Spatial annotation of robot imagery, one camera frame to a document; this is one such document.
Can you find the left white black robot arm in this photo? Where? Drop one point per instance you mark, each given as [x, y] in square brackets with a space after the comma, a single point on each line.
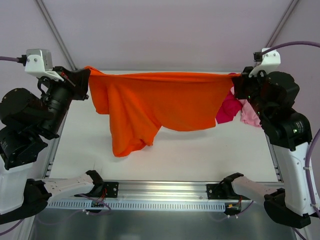
[29, 123]

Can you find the orange t shirt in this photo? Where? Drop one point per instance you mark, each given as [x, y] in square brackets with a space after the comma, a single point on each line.
[139, 104]

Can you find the magenta t shirt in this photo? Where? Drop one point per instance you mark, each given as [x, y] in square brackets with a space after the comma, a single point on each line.
[229, 108]

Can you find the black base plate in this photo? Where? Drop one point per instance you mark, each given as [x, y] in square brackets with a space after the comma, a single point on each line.
[219, 191]
[109, 189]

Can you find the left aluminium frame post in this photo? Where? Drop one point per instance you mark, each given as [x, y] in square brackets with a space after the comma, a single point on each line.
[55, 33]

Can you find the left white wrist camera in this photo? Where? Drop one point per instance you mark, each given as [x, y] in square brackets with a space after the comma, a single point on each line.
[39, 64]

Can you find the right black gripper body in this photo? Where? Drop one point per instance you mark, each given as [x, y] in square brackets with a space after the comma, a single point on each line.
[243, 85]

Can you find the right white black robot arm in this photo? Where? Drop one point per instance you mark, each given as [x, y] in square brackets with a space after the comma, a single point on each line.
[272, 96]

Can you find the right aluminium frame post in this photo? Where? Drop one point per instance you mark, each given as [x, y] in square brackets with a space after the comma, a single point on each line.
[290, 9]

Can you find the aluminium mounting rail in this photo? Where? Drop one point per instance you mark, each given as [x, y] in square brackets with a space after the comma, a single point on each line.
[129, 190]

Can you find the light pink t shirt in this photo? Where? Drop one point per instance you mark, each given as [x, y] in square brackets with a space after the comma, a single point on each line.
[248, 115]

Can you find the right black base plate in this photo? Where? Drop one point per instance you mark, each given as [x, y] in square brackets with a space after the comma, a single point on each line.
[219, 191]

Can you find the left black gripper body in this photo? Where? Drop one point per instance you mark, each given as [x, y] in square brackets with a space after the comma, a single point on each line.
[77, 83]

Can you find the aluminium frame post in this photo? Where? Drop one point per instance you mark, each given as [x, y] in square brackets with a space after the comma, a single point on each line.
[55, 33]
[290, 9]

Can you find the white slotted cable duct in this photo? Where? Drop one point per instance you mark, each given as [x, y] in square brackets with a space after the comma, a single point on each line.
[139, 205]

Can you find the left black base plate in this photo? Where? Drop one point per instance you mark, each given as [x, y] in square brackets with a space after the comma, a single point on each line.
[109, 189]

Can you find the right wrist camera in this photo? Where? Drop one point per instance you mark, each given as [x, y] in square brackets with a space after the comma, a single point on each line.
[267, 60]

